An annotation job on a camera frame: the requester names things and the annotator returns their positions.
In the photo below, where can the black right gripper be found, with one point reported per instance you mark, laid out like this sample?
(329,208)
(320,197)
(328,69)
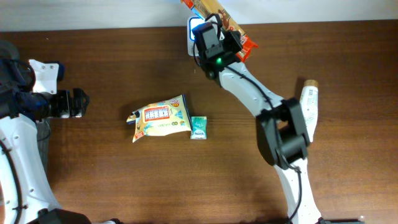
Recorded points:
(227,39)

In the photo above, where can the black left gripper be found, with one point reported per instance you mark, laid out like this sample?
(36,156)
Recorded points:
(68,109)

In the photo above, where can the orange spaghetti packet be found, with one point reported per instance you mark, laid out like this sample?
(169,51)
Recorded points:
(205,8)

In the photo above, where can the yellow blue snack bag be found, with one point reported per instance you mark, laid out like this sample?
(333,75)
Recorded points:
(161,118)

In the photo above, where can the white tube with gold cap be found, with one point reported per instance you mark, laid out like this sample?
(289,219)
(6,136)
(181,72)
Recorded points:
(309,105)

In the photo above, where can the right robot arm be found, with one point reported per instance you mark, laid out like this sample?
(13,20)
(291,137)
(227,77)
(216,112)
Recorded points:
(281,133)

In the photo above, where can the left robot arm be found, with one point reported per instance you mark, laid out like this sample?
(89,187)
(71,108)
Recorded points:
(29,95)

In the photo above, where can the grey plastic mesh basket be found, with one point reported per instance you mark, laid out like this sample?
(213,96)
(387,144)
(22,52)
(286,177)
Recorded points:
(10,51)

